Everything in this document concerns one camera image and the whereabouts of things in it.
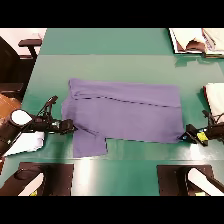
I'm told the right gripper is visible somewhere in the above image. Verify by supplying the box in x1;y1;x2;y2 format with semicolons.
185;123;210;146

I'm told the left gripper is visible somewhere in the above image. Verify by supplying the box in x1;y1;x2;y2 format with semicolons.
53;118;77;135

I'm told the purple T-shirt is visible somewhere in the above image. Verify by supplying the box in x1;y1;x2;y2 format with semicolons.
60;78;185;159

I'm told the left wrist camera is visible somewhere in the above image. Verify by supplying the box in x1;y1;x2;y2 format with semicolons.
35;95;59;118

